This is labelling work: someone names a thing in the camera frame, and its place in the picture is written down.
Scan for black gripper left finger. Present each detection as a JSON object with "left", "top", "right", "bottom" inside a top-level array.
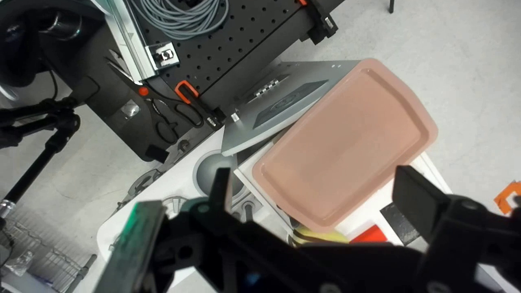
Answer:
[{"left": 94, "top": 200, "right": 166, "bottom": 293}]

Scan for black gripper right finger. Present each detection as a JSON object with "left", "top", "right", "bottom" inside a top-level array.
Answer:
[{"left": 392, "top": 166, "right": 449, "bottom": 243}]

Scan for pink plastic tray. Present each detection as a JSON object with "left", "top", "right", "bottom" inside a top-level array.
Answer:
[{"left": 252, "top": 59, "right": 438, "bottom": 231}]

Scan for white toy kitchen cabinet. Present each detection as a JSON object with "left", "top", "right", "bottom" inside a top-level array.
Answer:
[{"left": 219, "top": 60, "right": 521, "bottom": 293}]

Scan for red toy block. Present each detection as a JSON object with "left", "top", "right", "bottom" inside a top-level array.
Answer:
[{"left": 353, "top": 225, "right": 387, "bottom": 244}]

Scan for white toy kitchen counter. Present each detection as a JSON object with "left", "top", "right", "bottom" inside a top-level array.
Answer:
[{"left": 96, "top": 127, "right": 257, "bottom": 293}]

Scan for small black block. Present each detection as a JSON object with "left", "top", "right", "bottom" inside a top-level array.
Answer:
[{"left": 146, "top": 145, "right": 167, "bottom": 163}]

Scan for yellow black striped ball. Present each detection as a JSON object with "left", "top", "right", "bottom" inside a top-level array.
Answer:
[{"left": 288, "top": 226, "right": 346, "bottom": 246}]

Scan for grey toy sink bowl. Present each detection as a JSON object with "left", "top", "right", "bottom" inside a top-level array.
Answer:
[{"left": 195, "top": 153, "right": 237, "bottom": 194}]

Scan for black scissors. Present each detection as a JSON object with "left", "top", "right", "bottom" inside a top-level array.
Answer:
[{"left": 148, "top": 96, "right": 203, "bottom": 143}]

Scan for black perforated board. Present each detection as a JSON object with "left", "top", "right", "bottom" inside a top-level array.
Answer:
[{"left": 44, "top": 0, "right": 312, "bottom": 161}]

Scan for black orange clamp front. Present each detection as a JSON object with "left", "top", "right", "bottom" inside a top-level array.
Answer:
[{"left": 174, "top": 80, "right": 221, "bottom": 129}]

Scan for black orange clamp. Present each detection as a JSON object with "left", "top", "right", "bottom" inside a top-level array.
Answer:
[
  {"left": 296, "top": 0, "right": 337, "bottom": 44},
  {"left": 174, "top": 80, "right": 221, "bottom": 129}
]

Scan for black orange clamp rear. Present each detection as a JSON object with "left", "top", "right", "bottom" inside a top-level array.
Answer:
[{"left": 296, "top": 0, "right": 337, "bottom": 44}]

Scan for black camera tripod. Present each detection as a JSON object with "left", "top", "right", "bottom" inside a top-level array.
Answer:
[{"left": 0, "top": 98, "right": 79, "bottom": 218}]

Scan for aluminium extrusion rail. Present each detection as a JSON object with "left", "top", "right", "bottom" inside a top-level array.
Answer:
[{"left": 89, "top": 0, "right": 179, "bottom": 83}]

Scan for grey coiled cable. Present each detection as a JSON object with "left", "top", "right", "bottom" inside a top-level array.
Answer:
[{"left": 127, "top": 0, "right": 231, "bottom": 42}]

